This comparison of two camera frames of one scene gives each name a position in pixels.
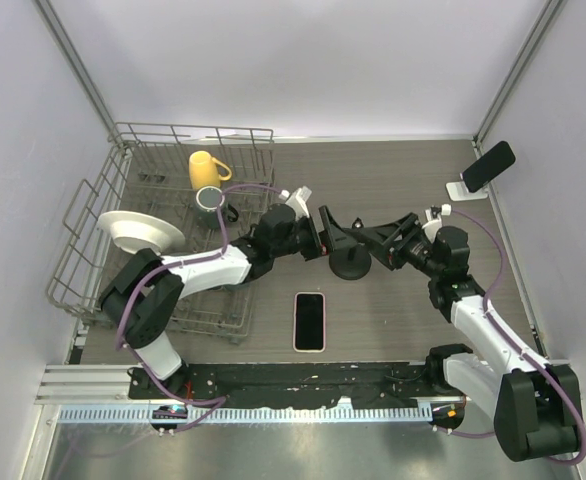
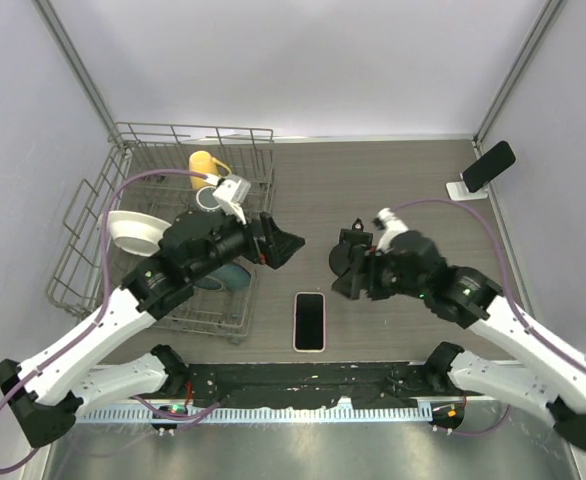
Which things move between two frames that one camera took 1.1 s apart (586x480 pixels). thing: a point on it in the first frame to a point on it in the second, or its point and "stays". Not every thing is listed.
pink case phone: [309, 322] stays
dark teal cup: [207, 200] stays
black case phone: [488, 166] stays
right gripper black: [393, 258] to [363, 261]
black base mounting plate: [307, 385] stays
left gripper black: [331, 239] to [264, 251]
